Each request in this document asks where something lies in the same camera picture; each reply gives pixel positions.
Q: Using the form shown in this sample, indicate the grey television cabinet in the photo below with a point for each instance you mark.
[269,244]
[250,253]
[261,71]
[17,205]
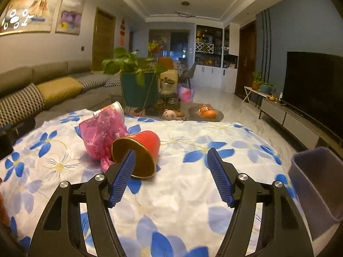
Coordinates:
[292,120]

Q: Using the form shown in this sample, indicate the large houndstooth cushion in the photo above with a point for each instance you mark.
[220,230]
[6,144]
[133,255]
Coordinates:
[21,104]

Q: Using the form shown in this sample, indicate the purple wall painting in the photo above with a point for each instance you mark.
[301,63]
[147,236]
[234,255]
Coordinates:
[70,13]

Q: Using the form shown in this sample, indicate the pink plastic bag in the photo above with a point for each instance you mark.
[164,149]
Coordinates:
[101,133]

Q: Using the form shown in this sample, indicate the white display cabinet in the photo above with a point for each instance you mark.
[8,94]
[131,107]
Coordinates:
[211,72]

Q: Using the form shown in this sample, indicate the blue floral bedsheet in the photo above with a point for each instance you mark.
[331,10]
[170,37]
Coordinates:
[182,187]

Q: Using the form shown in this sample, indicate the glass jar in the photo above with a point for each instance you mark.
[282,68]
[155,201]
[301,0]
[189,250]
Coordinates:
[168,83]

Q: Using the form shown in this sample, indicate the orange chair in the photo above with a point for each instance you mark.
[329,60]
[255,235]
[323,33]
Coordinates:
[165,63]

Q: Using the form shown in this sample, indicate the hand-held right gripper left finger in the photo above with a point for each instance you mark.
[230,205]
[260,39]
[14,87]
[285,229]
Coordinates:
[122,179]

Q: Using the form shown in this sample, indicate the yellow cushion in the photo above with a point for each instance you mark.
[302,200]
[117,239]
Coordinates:
[59,91]

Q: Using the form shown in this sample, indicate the red wall decoration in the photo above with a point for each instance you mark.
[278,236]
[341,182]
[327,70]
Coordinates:
[122,32]

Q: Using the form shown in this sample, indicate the pink pig toy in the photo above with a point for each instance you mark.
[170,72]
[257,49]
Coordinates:
[168,114]

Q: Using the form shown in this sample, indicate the sailboat wall painting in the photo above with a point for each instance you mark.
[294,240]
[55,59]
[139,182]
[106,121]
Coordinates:
[29,8]

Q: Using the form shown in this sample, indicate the grey dining chair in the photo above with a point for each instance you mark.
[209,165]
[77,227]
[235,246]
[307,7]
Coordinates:
[187,73]

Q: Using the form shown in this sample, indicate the dark round tray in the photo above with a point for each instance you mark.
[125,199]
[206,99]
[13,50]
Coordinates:
[219,115]

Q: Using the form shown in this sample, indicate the grey plastic bin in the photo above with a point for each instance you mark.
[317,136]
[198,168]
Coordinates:
[316,187]

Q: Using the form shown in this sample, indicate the small houndstooth cushion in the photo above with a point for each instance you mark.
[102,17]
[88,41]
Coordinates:
[112,83]
[92,81]

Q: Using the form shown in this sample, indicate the black television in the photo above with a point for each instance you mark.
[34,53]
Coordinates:
[313,88]

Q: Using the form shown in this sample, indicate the white side table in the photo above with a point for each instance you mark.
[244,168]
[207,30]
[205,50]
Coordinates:
[254,91]

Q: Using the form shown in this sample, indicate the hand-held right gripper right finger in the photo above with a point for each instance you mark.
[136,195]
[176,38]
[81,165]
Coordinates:
[219,176]

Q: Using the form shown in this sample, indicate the potted plant in teal planter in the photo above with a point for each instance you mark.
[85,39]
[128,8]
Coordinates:
[134,88]

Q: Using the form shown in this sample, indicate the grey sectional sofa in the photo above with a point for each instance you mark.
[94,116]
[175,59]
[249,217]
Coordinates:
[53,69]

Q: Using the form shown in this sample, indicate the yellow flowers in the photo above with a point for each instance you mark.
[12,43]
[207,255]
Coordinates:
[155,47]

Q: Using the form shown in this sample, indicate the pink shopping bag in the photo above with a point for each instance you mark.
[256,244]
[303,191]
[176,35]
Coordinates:
[185,94]

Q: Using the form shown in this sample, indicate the dark wooden door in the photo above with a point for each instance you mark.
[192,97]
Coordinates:
[246,61]

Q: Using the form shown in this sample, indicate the light wooden door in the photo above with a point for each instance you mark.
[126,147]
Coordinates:
[103,40]

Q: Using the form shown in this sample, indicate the red paper cup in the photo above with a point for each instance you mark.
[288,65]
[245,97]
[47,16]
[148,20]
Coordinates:
[144,144]

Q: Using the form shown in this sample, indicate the small potted plants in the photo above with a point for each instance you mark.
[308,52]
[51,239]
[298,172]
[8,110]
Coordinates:
[261,84]

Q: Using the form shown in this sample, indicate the oranges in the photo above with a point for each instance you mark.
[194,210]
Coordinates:
[207,112]

